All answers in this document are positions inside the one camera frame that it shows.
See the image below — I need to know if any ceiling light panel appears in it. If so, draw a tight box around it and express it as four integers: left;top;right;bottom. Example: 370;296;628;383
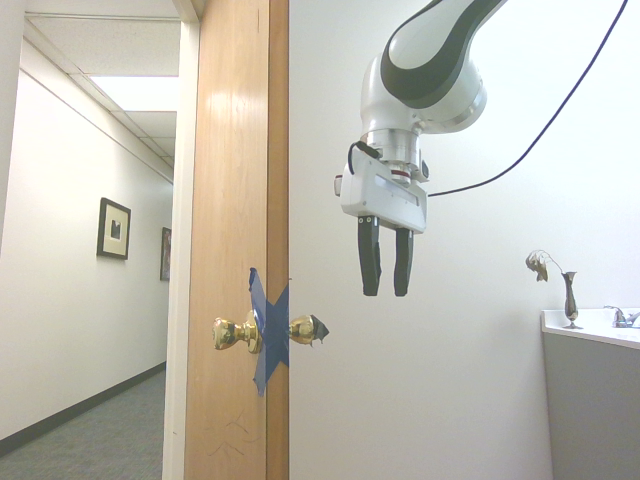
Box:
89;74;180;113

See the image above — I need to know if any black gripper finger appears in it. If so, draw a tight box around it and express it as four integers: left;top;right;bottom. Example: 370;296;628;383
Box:
393;228;414;298
356;215;384;297

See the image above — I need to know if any black framed picture white mat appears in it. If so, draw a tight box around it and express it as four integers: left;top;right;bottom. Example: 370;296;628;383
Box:
96;197;133;261

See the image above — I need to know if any white door frame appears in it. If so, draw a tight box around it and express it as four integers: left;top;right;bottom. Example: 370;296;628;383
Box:
161;0;204;480

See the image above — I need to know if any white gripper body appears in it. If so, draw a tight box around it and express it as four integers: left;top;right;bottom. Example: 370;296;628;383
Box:
333;141;431;235

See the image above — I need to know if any white sink counter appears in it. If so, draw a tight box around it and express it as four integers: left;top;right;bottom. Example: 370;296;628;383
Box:
539;308;640;350

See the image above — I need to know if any brass door knob with tape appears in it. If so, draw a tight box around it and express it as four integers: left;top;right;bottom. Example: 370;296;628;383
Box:
288;313;331;348

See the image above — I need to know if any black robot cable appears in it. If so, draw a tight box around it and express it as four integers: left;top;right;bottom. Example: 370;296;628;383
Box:
427;0;629;198

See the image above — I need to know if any slim metal vase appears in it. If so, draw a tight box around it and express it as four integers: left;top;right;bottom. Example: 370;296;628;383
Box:
561;271;585;330

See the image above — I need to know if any dark framed picture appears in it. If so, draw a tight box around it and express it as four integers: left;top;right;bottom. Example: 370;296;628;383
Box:
159;226;173;282

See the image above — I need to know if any chrome faucet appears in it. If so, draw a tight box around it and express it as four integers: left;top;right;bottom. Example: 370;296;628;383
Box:
602;305;640;330

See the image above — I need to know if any blue tape cross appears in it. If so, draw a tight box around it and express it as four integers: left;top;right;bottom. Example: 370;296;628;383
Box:
247;267;292;398

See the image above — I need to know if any grey counter cabinet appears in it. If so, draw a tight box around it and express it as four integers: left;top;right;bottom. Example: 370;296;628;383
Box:
542;330;640;480

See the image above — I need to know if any wooden door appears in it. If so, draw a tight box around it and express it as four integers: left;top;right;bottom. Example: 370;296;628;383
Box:
183;0;290;480

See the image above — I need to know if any dried wilted flower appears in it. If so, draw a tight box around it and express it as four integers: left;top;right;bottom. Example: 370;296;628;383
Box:
524;249;567;283

